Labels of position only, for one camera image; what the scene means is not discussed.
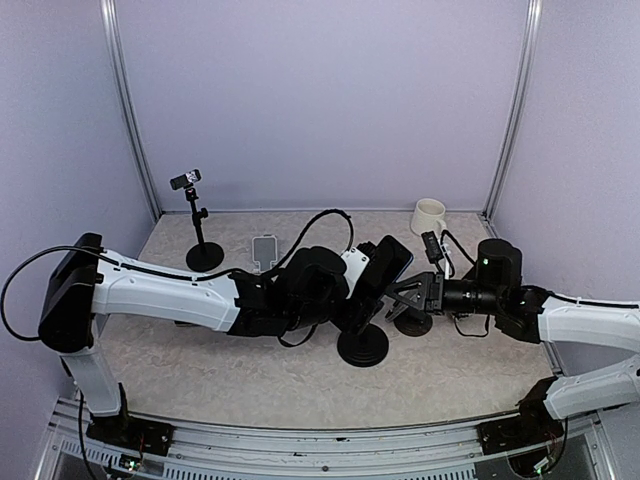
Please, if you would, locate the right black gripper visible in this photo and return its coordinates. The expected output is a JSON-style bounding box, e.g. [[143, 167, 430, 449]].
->
[[386, 272, 504, 316]]

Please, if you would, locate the blue-edged black smartphone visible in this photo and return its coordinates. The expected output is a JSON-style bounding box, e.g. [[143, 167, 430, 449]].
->
[[353, 235, 414, 298]]

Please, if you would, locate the white folding phone stand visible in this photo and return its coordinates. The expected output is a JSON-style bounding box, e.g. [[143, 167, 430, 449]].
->
[[251, 235, 279, 273]]

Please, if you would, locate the black round-base phone stand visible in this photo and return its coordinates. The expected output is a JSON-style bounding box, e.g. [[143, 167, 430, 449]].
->
[[170, 169, 224, 272]]

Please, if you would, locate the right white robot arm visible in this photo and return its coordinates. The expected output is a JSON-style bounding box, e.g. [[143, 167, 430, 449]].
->
[[386, 238, 639, 444]]

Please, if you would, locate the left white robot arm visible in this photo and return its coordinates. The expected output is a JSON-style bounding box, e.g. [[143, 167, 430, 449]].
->
[[38, 233, 378, 445]]

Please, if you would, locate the cream ceramic mug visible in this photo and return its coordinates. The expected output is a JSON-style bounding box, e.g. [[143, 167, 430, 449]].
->
[[410, 198, 447, 238]]

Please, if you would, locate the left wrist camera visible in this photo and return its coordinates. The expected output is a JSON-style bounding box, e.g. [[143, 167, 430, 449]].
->
[[340, 248, 370, 299]]

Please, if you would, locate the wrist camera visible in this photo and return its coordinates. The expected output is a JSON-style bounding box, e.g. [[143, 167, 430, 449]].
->
[[421, 231, 455, 279], [340, 248, 370, 299]]

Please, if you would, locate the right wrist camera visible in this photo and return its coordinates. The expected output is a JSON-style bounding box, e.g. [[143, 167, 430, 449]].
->
[[421, 231, 455, 279]]

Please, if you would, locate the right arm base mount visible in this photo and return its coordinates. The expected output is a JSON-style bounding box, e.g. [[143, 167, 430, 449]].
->
[[476, 415, 565, 455]]

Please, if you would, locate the front aluminium rail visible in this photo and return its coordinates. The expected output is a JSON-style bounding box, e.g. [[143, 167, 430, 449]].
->
[[27, 398, 622, 479]]

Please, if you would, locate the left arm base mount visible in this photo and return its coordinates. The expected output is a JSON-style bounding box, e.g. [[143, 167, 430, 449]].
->
[[87, 417, 175, 457]]

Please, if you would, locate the right aluminium frame post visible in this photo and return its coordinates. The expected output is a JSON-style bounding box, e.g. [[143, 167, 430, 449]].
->
[[483, 0, 543, 223]]

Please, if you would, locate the aluminium frame post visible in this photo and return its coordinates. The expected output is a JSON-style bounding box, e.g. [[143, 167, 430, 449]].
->
[[100, 0, 163, 222], [483, 0, 543, 223]]

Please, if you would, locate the left aluminium frame post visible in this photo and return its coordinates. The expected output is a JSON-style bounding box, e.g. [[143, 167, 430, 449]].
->
[[100, 0, 163, 222]]

